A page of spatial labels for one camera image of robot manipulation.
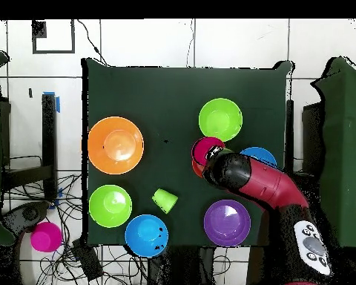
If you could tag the small pink plastic bowl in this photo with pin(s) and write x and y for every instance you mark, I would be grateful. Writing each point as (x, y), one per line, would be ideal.
(201, 150)

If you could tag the small red-orange plastic bowl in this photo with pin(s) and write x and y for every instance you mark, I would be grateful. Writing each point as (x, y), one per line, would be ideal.
(197, 170)

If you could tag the green plastic cup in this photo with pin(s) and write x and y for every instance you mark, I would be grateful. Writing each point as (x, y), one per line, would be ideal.
(165, 200)

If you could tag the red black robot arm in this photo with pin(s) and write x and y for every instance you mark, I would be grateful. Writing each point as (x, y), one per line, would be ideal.
(261, 181)

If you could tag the green plastic bowl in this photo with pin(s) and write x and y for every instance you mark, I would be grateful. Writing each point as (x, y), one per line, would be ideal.
(220, 119)
(109, 206)

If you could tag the blue plastic bowl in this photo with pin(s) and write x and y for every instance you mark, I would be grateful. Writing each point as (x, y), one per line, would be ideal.
(259, 154)
(145, 236)

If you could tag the purple plastic bowl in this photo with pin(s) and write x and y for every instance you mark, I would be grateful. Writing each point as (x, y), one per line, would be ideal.
(227, 222)

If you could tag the dark green tablecloth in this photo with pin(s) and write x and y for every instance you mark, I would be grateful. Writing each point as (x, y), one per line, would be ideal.
(166, 89)

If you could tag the large orange plastic bowl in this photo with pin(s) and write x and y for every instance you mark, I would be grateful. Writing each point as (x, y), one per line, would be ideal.
(115, 145)

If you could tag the black metal stand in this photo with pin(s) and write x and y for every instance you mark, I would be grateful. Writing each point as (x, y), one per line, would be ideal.
(49, 133)

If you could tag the black power adapter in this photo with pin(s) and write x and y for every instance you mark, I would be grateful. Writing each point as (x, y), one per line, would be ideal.
(87, 261)

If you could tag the pink plastic cup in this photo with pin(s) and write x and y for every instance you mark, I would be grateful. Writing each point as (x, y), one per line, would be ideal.
(46, 237)

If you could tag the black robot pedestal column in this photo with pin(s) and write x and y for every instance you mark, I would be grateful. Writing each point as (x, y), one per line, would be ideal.
(181, 267)

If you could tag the grey square floor frame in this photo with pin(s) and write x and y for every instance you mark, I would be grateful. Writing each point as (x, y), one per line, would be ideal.
(53, 52)

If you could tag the grey pedestal leg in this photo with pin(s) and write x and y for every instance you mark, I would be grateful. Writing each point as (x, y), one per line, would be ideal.
(29, 213)

